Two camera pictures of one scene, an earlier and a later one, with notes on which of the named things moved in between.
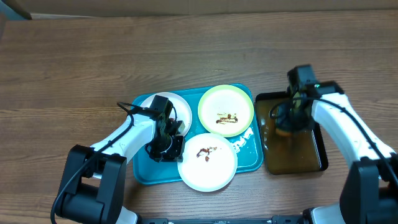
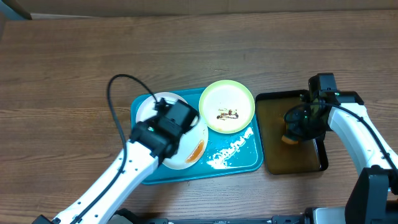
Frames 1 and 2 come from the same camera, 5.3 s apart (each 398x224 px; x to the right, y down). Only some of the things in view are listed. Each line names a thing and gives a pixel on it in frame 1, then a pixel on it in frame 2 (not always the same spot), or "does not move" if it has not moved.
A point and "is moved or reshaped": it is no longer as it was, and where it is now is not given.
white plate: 209,161 is moved or reshaped
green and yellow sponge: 283,132 -> 290,139
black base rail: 276,219 does not move
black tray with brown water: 305,151 does not move
